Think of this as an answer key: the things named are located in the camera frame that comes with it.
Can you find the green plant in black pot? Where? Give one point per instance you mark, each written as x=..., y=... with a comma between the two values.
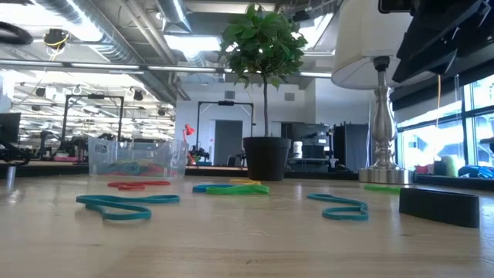
x=266, y=158

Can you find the black aluminium table frame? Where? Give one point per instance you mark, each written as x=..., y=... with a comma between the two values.
x=216, y=173

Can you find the green cylindrical object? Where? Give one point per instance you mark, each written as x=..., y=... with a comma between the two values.
x=449, y=166

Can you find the grey wall vent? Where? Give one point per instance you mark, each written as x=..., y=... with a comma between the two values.
x=289, y=96
x=230, y=95

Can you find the black background robot station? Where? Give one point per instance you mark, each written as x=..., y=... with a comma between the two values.
x=312, y=151

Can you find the silver lamp with white shade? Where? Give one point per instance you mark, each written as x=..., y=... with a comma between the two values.
x=384, y=127

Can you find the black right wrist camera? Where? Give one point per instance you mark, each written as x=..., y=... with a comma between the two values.
x=393, y=5

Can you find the black metal station frame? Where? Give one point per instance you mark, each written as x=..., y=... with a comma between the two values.
x=225, y=103
x=96, y=96

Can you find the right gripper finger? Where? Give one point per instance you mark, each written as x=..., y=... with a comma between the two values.
x=436, y=27
x=424, y=67

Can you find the blue crumpled object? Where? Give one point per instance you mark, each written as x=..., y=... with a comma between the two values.
x=476, y=171

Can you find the white canister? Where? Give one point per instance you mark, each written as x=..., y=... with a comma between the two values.
x=298, y=150

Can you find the blue rubber band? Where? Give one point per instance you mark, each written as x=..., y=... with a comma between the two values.
x=198, y=188

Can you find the green rubber band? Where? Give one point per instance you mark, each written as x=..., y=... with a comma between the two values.
x=247, y=189
x=382, y=188

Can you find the red desk lamp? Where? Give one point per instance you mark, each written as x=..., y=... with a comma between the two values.
x=189, y=129

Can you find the black computer monitor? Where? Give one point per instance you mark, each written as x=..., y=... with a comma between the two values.
x=9, y=127

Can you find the long white light bar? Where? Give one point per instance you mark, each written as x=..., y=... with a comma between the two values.
x=58, y=63

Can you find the black hanging spotlight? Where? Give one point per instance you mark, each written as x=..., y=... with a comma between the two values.
x=40, y=92
x=138, y=95

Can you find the black cabinet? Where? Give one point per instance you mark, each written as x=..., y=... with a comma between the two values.
x=351, y=146

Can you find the small grey metal post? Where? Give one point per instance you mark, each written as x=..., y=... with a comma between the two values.
x=11, y=177

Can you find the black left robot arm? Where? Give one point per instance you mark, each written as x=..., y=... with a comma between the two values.
x=15, y=34

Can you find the small black background robot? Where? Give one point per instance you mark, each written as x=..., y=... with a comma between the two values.
x=198, y=153

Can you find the grey door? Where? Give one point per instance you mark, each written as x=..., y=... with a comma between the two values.
x=227, y=139

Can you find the black block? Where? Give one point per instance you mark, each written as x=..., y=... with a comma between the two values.
x=440, y=208

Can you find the small red object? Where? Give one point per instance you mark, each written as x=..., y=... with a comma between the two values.
x=421, y=170

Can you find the clear plastic bin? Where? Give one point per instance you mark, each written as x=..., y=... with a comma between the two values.
x=162, y=154

